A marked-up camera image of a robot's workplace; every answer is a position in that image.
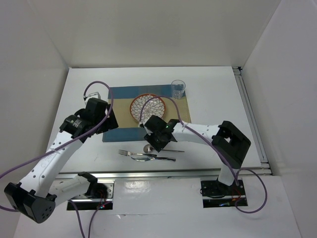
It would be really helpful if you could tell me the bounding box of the steel spoon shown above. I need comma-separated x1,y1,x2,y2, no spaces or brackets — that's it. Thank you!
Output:
143,144,184,153

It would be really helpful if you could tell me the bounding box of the patterned ceramic bowl red rim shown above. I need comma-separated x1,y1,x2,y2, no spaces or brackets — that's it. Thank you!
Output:
130,93,166,122

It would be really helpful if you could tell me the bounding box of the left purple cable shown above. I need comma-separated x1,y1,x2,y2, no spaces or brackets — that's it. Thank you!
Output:
0,80,114,236

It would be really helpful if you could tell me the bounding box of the right aluminium rail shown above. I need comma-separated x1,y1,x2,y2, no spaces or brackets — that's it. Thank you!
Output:
232,66,273,176

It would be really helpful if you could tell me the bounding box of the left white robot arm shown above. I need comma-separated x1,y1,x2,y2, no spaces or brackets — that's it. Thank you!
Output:
4,98,118,224

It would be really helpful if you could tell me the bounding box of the blue beige checked placemat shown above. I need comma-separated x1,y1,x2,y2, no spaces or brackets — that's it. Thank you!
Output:
102,84,191,142

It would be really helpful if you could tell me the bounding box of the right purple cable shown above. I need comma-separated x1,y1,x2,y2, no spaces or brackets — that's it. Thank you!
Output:
138,96,267,214

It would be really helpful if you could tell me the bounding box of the purple cable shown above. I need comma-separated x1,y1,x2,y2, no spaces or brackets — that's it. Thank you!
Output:
0,80,114,236
138,96,267,214

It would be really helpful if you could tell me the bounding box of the clear drinking glass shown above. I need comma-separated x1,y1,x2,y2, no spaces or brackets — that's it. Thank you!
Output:
171,80,186,99

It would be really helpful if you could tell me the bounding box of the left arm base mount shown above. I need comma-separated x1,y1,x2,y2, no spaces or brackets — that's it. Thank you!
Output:
70,180,114,211

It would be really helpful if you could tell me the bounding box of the steel fork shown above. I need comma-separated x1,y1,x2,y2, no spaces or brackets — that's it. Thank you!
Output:
118,150,157,157

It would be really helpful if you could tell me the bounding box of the steel table knife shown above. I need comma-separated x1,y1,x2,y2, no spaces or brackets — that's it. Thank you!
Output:
131,157,176,162

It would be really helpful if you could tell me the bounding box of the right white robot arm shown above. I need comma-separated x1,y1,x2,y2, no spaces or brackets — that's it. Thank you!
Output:
139,116,251,194

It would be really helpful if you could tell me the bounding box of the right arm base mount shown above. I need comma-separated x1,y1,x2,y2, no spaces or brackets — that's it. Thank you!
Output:
200,179,248,208

